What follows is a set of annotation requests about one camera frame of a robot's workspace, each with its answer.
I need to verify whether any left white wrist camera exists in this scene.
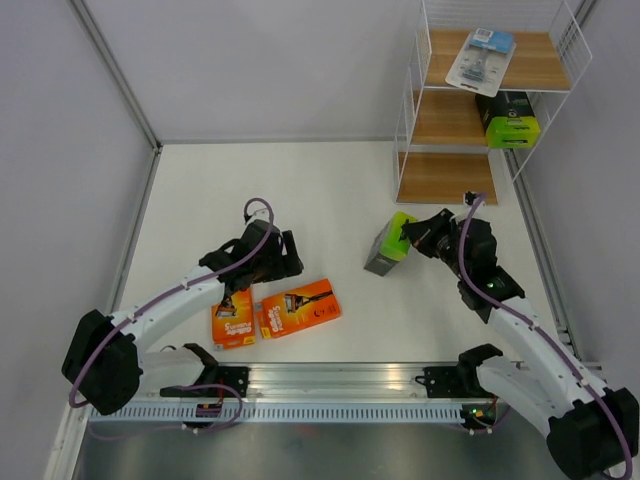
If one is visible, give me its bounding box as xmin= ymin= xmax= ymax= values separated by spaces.
xmin=245 ymin=208 xmax=272 ymax=225

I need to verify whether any aluminium corner post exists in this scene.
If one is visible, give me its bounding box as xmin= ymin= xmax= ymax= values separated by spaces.
xmin=67 ymin=0 xmax=162 ymax=152

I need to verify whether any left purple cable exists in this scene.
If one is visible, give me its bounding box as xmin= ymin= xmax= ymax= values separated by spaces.
xmin=67 ymin=197 xmax=275 ymax=441

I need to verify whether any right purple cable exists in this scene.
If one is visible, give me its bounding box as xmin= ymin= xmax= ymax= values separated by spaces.
xmin=458 ymin=191 xmax=629 ymax=480

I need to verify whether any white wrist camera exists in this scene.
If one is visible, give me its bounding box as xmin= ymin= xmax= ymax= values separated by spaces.
xmin=463 ymin=191 xmax=481 ymax=207
xmin=245 ymin=208 xmax=272 ymax=225

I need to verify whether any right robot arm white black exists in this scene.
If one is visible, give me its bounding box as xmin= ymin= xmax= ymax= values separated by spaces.
xmin=401 ymin=209 xmax=639 ymax=479

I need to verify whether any white wire wooden shelf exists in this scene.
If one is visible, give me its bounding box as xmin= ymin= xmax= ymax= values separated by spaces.
xmin=393 ymin=1 xmax=592 ymax=204

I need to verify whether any white slotted cable duct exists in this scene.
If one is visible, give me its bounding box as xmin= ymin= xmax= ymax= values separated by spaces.
xmin=90 ymin=402 xmax=463 ymax=424

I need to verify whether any orange razor box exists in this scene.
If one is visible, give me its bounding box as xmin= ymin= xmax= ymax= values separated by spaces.
xmin=254 ymin=278 xmax=342 ymax=340
xmin=211 ymin=289 xmax=256 ymax=351

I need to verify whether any orange razor box front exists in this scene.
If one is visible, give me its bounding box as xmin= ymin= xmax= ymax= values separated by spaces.
xmin=211 ymin=289 xmax=256 ymax=351

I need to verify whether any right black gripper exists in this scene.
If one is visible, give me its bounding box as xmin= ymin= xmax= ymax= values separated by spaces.
xmin=401 ymin=208 xmax=468 ymax=279

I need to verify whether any aluminium rail frame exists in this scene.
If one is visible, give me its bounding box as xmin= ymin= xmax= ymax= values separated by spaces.
xmin=69 ymin=360 xmax=616 ymax=404

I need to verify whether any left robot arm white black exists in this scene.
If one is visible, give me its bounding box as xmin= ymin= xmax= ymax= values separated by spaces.
xmin=61 ymin=220 xmax=303 ymax=415

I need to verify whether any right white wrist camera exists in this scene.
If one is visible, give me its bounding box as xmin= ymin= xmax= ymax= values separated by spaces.
xmin=463 ymin=191 xmax=481 ymax=207

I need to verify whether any blue clear razor blister pack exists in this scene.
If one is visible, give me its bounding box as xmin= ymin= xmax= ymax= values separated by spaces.
xmin=445 ymin=27 xmax=517 ymax=98

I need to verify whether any purple cable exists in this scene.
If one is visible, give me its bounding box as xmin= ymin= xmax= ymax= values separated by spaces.
xmin=67 ymin=197 xmax=275 ymax=441
xmin=458 ymin=191 xmax=629 ymax=480

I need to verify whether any green black razor box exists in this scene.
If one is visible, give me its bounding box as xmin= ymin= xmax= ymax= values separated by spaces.
xmin=364 ymin=211 xmax=418 ymax=277
xmin=475 ymin=90 xmax=540 ymax=149

